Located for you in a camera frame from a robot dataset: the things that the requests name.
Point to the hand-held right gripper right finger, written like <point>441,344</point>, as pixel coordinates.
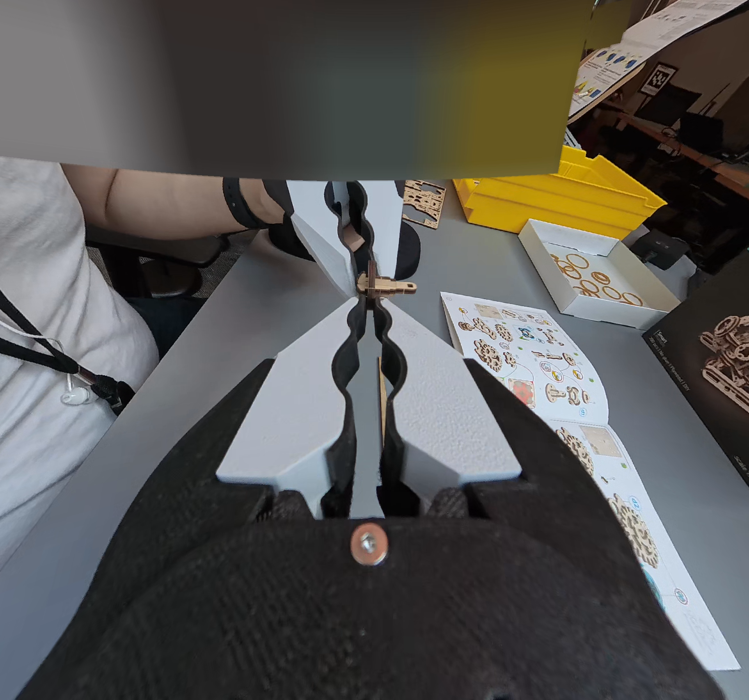
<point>450,419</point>

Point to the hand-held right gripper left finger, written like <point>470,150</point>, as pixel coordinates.
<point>275,419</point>

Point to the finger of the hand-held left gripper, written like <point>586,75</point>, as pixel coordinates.
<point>386,226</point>
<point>316,220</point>

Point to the small wooden puzzle part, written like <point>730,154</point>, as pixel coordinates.
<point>392,286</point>

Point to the person's left forearm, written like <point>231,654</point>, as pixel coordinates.
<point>164,202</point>

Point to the grey desk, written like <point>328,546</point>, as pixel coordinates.
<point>263,313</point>

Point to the black desk chair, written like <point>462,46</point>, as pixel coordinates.
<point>175,252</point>

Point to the wooden puzzle sheet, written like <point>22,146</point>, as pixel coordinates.
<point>424,202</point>

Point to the black wrist band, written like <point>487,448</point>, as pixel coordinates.
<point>237,205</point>

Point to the thin wooden strip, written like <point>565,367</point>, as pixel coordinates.
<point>383,395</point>

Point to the illustrated instruction booklet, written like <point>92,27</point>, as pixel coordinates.
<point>526,360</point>

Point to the person's dark trousers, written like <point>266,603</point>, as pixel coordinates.
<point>164,319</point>

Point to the yellow plastic bin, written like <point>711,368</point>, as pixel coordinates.
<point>556,196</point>

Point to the white cardboard box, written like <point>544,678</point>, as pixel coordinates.
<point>608,313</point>

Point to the group of wooden rings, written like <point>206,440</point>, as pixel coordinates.
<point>598,277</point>

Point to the black puzzle packaging box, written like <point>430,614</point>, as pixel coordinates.
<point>690,395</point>

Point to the small black device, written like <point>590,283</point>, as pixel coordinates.
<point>664,249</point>

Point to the black and white marker tag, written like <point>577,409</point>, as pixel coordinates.
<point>658,78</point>

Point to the wooden background table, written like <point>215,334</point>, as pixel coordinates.
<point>702,155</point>

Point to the printed paper sheet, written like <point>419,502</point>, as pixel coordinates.
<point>661,21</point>

